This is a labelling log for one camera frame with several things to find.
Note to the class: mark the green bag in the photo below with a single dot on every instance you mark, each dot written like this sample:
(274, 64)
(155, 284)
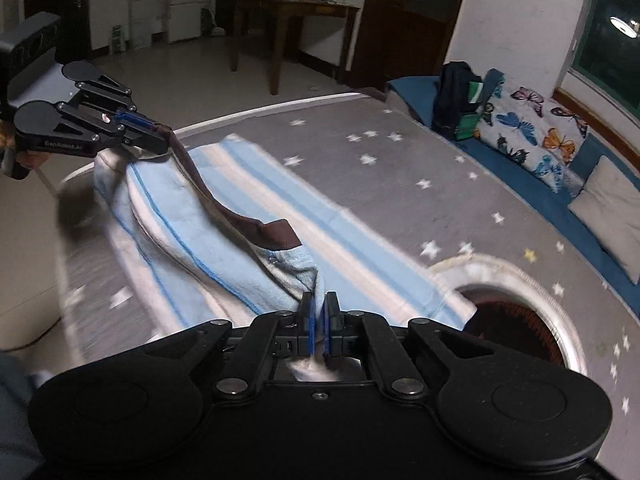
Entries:
(470, 122)

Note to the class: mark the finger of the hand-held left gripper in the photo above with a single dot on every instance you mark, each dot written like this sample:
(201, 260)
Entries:
(137, 121)
(112, 92)

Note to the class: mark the small green box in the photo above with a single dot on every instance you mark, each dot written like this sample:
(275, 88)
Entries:
(118, 39)

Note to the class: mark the dark backpack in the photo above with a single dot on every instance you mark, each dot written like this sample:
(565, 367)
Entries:
(452, 95)

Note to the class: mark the light blue striped cloth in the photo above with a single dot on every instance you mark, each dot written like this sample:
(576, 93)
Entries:
(210, 220)

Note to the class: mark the person's left hand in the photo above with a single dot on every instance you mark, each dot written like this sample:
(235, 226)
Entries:
(34, 161)

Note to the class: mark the beige pillow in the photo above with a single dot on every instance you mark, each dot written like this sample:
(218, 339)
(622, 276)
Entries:
(610, 210)

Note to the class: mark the person's grey clothing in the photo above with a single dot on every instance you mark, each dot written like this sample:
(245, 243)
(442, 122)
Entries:
(17, 405)

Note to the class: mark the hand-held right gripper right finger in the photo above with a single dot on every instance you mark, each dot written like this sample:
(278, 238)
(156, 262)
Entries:
(330, 322)

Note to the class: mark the blue bed sheet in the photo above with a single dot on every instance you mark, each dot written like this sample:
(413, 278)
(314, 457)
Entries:
(525, 180)

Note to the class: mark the white water dispenser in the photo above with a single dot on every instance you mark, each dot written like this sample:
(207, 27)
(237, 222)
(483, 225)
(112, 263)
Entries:
(145, 15)

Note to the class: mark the white fleece-rimmed round opening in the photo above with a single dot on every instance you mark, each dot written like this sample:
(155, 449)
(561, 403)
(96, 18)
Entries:
(505, 320)

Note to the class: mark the dark wooden door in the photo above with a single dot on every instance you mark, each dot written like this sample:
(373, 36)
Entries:
(410, 10)

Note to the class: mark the green-framed window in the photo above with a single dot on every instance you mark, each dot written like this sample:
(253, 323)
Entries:
(610, 50)

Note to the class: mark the dark wooden table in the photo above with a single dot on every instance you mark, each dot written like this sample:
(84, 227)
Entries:
(310, 10)

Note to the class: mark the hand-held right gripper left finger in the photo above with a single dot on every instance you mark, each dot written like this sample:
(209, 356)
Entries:
(306, 322)

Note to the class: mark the butterfly print pillow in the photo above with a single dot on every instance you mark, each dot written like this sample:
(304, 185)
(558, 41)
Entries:
(530, 130)

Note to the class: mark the grey star-printed blanket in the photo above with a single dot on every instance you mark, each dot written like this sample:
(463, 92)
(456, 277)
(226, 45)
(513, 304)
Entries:
(400, 185)

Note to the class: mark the white refrigerator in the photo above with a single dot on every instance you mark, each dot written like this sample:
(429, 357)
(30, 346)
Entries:
(187, 0)

